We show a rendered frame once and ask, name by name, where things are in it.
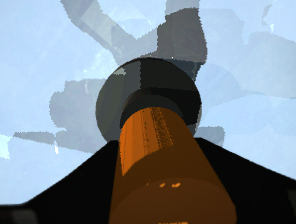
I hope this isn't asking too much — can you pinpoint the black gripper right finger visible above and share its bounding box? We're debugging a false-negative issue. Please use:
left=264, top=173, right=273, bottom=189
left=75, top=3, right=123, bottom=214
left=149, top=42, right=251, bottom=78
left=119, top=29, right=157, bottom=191
left=195, top=137, right=296, bottom=224

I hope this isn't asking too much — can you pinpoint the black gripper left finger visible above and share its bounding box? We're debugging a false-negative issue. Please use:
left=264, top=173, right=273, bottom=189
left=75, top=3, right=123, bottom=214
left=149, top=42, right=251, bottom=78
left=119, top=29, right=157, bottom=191
left=0, top=140, right=119, bottom=224

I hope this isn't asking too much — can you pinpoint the orange cylinder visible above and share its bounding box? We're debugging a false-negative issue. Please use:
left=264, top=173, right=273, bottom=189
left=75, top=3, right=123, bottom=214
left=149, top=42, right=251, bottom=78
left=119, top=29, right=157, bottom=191
left=108, top=107, right=237, bottom=224

